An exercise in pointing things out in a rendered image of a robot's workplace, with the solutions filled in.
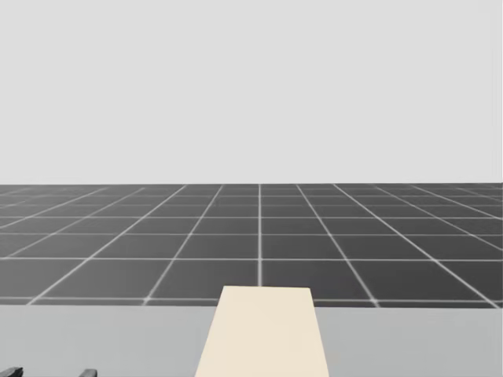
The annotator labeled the tall board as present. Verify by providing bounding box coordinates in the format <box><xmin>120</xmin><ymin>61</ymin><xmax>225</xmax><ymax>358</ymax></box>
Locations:
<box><xmin>194</xmin><ymin>285</ymin><xmax>330</xmax><ymax>377</ymax></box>

